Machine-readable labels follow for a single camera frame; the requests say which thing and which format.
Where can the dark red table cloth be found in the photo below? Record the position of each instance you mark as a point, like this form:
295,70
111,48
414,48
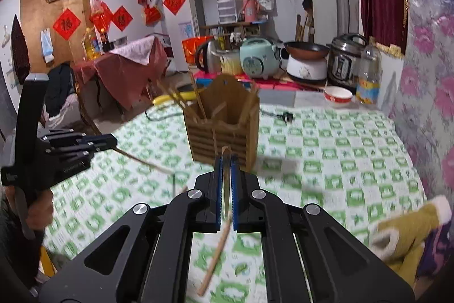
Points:
125,80

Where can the black silver pressure cooker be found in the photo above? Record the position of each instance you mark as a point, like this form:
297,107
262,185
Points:
344,59

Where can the plastic oil bottle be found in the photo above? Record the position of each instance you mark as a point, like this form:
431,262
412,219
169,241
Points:
370,72

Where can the red gift box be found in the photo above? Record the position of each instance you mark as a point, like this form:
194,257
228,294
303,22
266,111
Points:
190,46

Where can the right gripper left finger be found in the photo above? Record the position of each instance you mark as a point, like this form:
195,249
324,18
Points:
144,256

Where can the white refrigerator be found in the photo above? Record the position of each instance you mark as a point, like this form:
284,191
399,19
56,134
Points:
183,19

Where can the red white bowl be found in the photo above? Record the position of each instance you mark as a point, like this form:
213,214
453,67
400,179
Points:
337,97

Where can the green white patterned tablecloth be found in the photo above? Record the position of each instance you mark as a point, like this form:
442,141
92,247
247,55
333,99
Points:
351,163

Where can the black electric kettle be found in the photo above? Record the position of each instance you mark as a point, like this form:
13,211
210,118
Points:
207,57

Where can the pink thermos jug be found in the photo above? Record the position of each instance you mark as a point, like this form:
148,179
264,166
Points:
250,10

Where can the brown frying pan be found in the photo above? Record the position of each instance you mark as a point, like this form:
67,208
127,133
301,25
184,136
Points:
306,50

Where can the person's left hand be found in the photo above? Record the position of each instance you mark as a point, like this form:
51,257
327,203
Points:
40,212

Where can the mint green rice cooker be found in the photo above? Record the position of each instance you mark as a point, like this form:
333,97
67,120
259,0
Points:
259,57

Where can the wooden slatted utensil holder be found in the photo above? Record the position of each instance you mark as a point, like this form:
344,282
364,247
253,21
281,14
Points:
206,138

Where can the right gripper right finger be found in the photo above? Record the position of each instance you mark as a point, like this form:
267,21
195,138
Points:
308,256

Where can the yellow handled tool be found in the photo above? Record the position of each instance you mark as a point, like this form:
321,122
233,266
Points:
187,95

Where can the white electric hotplate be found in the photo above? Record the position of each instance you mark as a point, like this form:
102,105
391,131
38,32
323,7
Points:
307,70

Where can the olive fleece-lined glove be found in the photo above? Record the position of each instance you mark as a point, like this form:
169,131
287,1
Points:
400,241

